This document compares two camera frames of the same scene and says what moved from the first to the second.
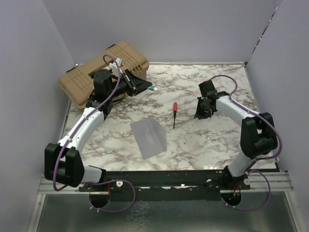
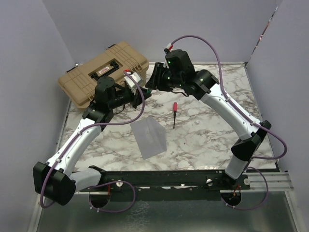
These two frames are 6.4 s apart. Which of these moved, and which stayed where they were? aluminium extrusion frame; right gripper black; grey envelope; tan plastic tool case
Moved: right gripper black
Stayed: aluminium extrusion frame; grey envelope; tan plastic tool case
